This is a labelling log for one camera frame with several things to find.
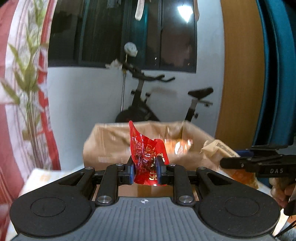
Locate red snack packet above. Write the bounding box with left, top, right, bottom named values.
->
left=128, top=121, right=170, bottom=186

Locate right hand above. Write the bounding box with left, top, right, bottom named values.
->
left=269, top=178, right=295, bottom=208

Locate orange snack bag in box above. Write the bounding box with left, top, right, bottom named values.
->
left=164, top=138, right=193, bottom=156

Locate cardboard box with paper liner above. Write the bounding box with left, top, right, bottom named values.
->
left=82, top=120, right=260, bottom=202

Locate wooden door panel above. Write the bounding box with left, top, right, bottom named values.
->
left=215, top=1, right=264, bottom=150

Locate black exercise bike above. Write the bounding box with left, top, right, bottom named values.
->
left=115, top=62, right=214, bottom=123

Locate red floral curtain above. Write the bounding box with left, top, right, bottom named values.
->
left=1, top=1, right=61, bottom=240

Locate dark window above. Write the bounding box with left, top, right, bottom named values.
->
left=49, top=1, right=198, bottom=73

